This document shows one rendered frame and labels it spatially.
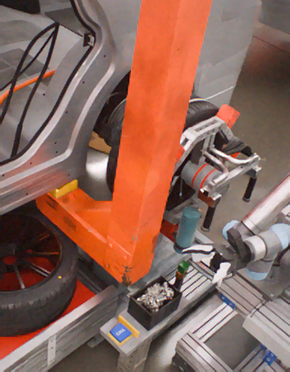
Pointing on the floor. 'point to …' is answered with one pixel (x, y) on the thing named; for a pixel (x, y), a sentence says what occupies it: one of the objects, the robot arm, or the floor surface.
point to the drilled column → (137, 360)
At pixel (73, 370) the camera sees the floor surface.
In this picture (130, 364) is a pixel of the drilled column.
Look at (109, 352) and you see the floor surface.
